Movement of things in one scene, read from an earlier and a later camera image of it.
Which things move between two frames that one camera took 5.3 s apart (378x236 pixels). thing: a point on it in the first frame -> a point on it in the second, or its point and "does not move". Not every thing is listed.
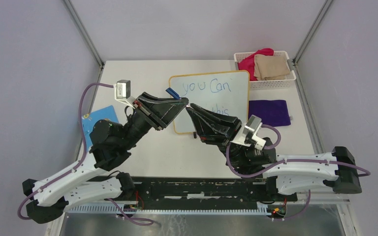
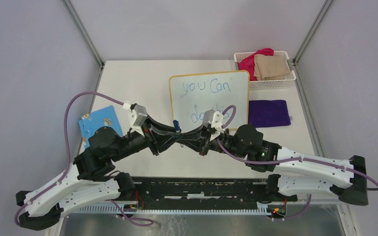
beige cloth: x=269 y=67 does not move
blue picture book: x=89 y=120 does not move
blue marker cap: x=173 y=93 -> x=176 y=124
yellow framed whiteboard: x=227 y=93 does not move
